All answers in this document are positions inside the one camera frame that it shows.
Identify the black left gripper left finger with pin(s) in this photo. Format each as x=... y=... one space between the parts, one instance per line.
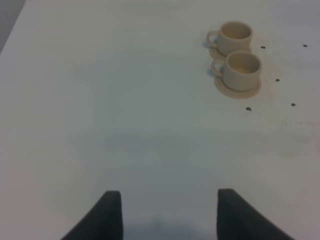
x=103 y=222

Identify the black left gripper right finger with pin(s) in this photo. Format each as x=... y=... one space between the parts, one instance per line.
x=238 y=220

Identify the near beige saucer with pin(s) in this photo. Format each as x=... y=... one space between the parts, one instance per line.
x=225 y=91

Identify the beige saucer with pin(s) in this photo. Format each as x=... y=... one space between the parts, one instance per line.
x=225 y=91
x=222 y=51

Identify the near beige teacup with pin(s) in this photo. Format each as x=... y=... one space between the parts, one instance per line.
x=239 y=71

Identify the beige teacup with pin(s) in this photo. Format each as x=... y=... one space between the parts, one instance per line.
x=239 y=71
x=232 y=32

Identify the far beige saucer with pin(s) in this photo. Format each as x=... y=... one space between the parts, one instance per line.
x=222 y=51

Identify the far beige teacup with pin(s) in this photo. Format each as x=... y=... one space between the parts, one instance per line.
x=232 y=32

